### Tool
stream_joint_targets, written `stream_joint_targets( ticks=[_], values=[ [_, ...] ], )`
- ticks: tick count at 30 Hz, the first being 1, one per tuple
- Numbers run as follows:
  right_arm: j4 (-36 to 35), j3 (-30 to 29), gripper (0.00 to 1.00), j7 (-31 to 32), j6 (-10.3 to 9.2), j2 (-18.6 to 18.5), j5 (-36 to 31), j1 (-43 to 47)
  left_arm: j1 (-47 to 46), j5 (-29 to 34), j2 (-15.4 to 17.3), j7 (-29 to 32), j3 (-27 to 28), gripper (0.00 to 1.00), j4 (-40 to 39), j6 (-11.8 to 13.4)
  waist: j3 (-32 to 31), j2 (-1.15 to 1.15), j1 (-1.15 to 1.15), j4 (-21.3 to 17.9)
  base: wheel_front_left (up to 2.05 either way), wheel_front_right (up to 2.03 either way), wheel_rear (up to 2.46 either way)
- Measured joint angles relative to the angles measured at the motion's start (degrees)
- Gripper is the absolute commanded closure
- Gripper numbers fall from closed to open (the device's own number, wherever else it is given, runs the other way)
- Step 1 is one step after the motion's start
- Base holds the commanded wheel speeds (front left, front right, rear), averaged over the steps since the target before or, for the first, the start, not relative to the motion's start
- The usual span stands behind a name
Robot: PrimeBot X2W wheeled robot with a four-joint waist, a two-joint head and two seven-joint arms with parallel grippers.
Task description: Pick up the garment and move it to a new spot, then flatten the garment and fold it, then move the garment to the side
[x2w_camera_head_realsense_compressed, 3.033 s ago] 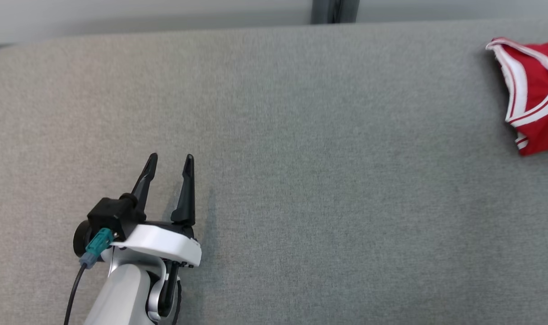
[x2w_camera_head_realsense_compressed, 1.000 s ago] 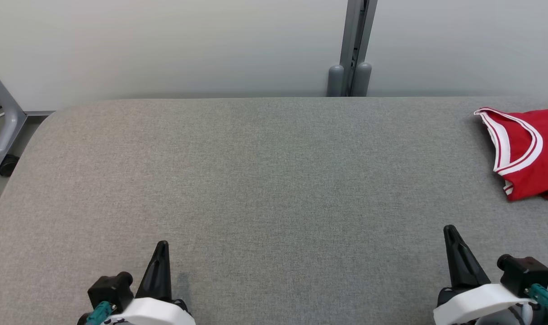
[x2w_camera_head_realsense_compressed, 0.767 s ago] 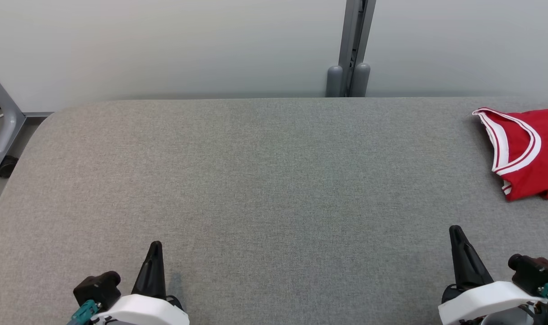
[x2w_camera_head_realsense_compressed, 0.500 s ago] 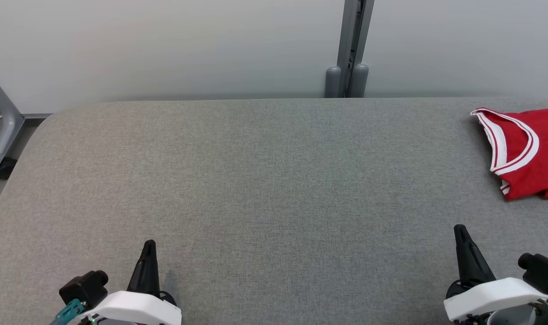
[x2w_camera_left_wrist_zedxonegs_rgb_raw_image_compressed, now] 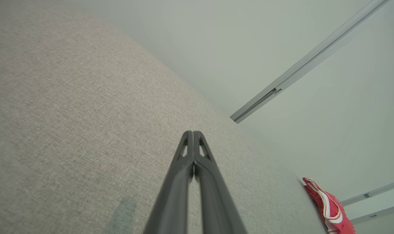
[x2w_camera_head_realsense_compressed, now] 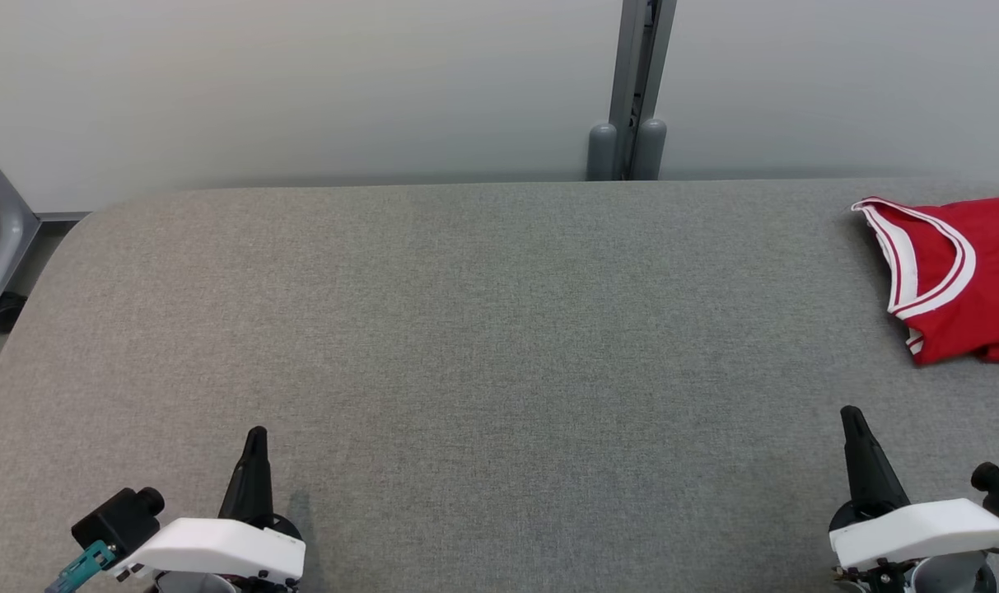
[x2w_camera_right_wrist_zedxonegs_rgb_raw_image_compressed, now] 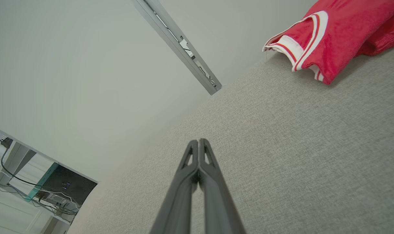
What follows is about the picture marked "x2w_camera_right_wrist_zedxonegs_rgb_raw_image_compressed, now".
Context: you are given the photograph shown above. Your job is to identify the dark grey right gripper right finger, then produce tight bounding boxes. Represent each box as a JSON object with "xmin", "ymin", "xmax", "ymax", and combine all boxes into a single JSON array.
[{"xmin": 198, "ymin": 138, "xmax": 247, "ymax": 234}]

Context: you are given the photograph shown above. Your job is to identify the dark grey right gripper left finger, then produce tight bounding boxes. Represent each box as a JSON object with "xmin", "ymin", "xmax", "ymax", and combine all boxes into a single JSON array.
[{"xmin": 149, "ymin": 139, "xmax": 199, "ymax": 234}]

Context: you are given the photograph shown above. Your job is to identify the red shorts with white trim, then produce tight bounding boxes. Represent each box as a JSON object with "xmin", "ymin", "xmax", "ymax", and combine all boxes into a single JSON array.
[{"xmin": 262, "ymin": 0, "xmax": 394, "ymax": 85}]

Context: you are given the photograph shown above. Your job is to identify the grey fabric sofa cushion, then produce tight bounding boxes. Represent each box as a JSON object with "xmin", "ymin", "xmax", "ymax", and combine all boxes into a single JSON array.
[{"xmin": 67, "ymin": 42, "xmax": 394, "ymax": 234}]

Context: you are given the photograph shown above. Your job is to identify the black computer tower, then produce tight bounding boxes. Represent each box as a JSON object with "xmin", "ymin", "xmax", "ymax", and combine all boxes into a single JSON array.
[{"xmin": 27, "ymin": 162, "xmax": 98, "ymax": 210}]

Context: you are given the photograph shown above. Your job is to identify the white power strip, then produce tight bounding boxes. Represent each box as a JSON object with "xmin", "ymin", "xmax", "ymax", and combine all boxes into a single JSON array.
[{"xmin": 38, "ymin": 191, "xmax": 71, "ymax": 209}]

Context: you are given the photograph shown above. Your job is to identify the grey metal partition post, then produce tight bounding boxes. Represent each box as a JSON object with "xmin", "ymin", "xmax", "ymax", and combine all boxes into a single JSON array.
[{"xmin": 131, "ymin": 0, "xmax": 223, "ymax": 96}]

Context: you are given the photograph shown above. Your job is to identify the black floor cable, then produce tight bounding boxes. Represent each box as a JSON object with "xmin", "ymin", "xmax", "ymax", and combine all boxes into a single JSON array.
[{"xmin": 0, "ymin": 147, "xmax": 39, "ymax": 189}]

